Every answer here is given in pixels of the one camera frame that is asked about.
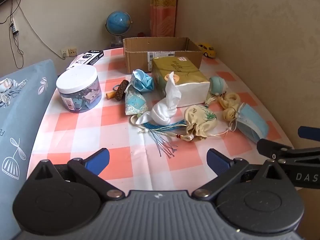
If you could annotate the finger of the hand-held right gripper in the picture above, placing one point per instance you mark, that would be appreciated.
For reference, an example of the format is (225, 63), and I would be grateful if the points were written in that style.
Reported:
(308, 132)
(266, 146)

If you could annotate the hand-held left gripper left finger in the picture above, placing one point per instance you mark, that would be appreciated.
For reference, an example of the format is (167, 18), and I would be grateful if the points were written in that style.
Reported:
(96, 161)

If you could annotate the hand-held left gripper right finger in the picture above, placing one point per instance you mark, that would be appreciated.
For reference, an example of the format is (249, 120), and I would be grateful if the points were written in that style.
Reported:
(218, 163)

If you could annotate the blue face mask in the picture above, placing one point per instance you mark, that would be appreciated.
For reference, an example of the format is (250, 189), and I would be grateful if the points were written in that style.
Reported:
(142, 80)
(252, 125)

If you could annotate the beige embroidered pouch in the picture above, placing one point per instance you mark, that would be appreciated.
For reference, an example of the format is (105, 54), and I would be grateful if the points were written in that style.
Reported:
(200, 120)

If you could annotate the cream scrunchie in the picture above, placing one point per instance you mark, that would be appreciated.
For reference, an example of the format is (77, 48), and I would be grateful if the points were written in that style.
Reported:
(228, 113)

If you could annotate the light blue embroidered sachet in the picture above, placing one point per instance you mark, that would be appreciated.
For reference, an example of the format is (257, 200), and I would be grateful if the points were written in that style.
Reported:
(133, 103)

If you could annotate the blue tassel charm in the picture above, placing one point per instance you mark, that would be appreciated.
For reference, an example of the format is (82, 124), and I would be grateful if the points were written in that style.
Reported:
(160, 128)

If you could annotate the white cloth bundle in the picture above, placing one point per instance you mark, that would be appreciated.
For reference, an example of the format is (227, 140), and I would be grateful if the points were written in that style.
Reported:
(160, 115)

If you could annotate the white tissue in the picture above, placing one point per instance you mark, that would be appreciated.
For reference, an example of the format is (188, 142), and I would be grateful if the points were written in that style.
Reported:
(173, 90)

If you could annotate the cardboard box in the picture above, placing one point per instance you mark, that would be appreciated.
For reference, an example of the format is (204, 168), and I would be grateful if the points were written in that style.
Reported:
(140, 60)

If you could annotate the orange checked tablecloth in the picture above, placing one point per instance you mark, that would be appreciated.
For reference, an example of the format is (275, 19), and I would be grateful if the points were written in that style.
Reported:
(117, 160)

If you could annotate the small orange wooden piece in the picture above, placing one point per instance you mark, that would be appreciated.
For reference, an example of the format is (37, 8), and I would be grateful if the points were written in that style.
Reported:
(110, 96)

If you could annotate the light blue round toy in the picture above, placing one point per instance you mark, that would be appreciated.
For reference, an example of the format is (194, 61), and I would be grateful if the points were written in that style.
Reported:
(217, 85)

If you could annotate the clear jar with white lid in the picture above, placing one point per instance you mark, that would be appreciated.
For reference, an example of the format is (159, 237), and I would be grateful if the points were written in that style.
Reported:
(75, 80)

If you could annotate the blue printed pillow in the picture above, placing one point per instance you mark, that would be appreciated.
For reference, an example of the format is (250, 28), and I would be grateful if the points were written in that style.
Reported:
(20, 120)

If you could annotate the gold tissue pack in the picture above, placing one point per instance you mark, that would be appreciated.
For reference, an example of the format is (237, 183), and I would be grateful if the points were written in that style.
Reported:
(187, 77)

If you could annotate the white and black box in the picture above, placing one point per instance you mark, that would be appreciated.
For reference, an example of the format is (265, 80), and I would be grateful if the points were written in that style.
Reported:
(77, 62)

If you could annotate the black stationery box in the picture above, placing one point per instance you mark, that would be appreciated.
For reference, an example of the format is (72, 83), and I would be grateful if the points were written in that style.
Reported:
(94, 57)

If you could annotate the yellow toy car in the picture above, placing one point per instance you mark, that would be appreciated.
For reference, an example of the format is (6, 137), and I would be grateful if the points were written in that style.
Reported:
(206, 49)

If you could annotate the blue desk globe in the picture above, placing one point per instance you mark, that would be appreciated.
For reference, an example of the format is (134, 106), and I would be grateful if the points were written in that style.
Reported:
(118, 22)

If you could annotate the white power strip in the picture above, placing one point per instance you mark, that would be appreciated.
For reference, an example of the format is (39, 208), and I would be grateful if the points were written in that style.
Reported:
(14, 27)

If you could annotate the orange patterned curtain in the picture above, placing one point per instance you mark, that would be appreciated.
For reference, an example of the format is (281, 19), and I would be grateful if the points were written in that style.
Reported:
(162, 10)

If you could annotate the white wall socket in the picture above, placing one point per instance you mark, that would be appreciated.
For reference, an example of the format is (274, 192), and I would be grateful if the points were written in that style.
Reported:
(64, 53)
(73, 51)

